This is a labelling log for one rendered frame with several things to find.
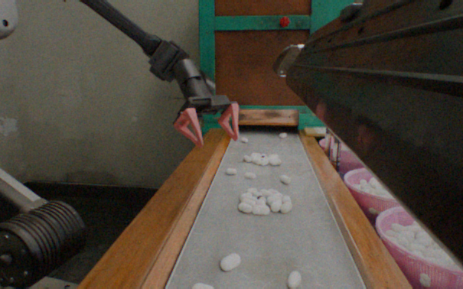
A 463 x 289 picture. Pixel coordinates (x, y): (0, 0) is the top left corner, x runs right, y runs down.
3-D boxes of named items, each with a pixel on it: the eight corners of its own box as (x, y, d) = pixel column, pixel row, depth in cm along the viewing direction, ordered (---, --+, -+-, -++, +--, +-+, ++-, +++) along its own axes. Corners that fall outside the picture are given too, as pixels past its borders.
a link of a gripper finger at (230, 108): (212, 150, 77) (195, 115, 79) (236, 145, 81) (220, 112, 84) (227, 134, 72) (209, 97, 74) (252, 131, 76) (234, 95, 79)
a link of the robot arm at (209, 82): (145, 68, 81) (167, 37, 80) (170, 83, 92) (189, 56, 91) (180, 95, 77) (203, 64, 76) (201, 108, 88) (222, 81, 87)
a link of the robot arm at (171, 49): (149, 63, 120) (168, 38, 119) (163, 74, 121) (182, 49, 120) (141, 69, 79) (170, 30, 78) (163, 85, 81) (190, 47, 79)
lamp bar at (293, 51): (276, 76, 83) (278, 43, 81) (272, 69, 143) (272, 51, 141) (311, 76, 82) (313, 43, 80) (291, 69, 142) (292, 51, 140)
